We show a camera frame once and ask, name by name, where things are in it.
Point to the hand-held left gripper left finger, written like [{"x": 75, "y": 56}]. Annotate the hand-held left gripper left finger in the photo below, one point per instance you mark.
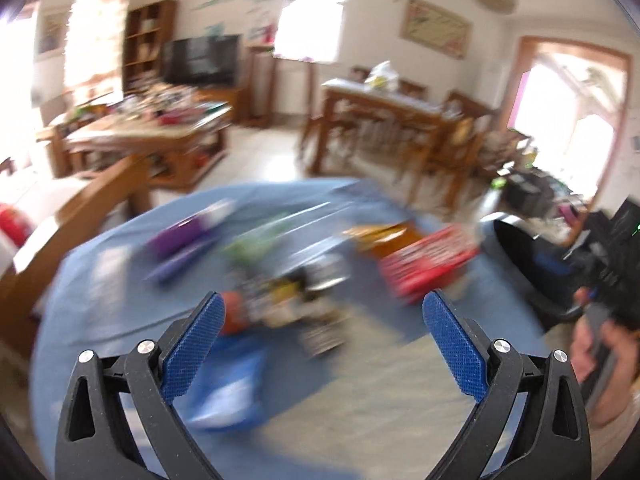
[{"x": 192, "y": 350}]

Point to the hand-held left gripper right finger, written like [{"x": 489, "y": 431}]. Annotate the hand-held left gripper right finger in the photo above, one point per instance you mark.
[{"x": 457, "y": 350}]

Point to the blue snack packet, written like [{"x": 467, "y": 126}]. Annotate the blue snack packet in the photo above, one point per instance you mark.
[{"x": 230, "y": 375}]

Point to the small orange packet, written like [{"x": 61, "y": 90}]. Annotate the small orange packet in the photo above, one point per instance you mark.
[{"x": 232, "y": 315}]

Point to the red snack packet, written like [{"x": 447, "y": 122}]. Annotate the red snack packet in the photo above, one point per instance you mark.
[{"x": 425, "y": 265}]

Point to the black and yellow packet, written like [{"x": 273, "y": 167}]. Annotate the black and yellow packet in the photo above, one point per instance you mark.
[{"x": 280, "y": 295}]

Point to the black trash bin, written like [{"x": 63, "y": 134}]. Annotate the black trash bin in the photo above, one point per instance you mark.
[{"x": 515, "y": 255}]

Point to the purple snack packet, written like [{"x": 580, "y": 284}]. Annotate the purple snack packet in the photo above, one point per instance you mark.
[{"x": 175, "y": 240}]

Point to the green snack packet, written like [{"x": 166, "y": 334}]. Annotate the green snack packet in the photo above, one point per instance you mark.
[{"x": 250, "y": 250}]

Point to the orange snack packet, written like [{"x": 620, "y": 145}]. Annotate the orange snack packet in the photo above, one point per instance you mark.
[{"x": 390, "y": 242}]

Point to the dark grey packet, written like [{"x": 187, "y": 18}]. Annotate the dark grey packet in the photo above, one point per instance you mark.
[{"x": 322, "y": 340}]

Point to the person's right hand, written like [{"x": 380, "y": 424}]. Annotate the person's right hand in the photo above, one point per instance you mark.
[{"x": 620, "y": 375}]

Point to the blue tablecloth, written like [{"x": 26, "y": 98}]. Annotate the blue tablecloth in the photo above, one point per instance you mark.
[{"x": 100, "y": 285}]

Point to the white bottle green cap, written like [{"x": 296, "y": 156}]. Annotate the white bottle green cap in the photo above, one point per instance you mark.
[{"x": 490, "y": 200}]

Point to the wooden sofa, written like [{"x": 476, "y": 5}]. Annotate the wooden sofa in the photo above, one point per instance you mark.
[{"x": 90, "y": 200}]

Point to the wooden dining chair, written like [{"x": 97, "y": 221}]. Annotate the wooden dining chair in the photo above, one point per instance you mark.
[
  {"x": 325, "y": 135},
  {"x": 360, "y": 72},
  {"x": 450, "y": 160}
]

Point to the wooden coffee table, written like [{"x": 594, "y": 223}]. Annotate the wooden coffee table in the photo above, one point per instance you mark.
[{"x": 150, "y": 135}]

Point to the red cushion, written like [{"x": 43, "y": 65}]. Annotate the red cushion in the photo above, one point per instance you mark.
[{"x": 10, "y": 225}]

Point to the wooden television stand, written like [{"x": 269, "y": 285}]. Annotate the wooden television stand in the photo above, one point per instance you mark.
[{"x": 225, "y": 105}]

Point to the wooden dining table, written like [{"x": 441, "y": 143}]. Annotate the wooden dining table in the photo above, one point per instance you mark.
[{"x": 380, "y": 105}]

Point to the tall wooden rack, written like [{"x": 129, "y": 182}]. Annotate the tall wooden rack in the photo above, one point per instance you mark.
[{"x": 262, "y": 85}]

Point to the white plastic bag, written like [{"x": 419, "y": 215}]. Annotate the white plastic bag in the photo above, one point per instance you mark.
[{"x": 382, "y": 77}]

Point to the flat screen television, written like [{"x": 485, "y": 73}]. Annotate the flat screen television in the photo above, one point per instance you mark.
[{"x": 200, "y": 60}]

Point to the wooden bookshelf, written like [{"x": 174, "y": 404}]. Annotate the wooden bookshelf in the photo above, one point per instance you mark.
[{"x": 150, "y": 40}]

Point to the bright window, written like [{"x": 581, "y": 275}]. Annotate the bright window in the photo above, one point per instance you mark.
[{"x": 312, "y": 15}]

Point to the wooden door frame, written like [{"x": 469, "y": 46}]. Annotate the wooden door frame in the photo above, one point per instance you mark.
[{"x": 520, "y": 75}]

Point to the small framed wall picture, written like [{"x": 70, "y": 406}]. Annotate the small framed wall picture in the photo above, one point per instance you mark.
[{"x": 52, "y": 32}]

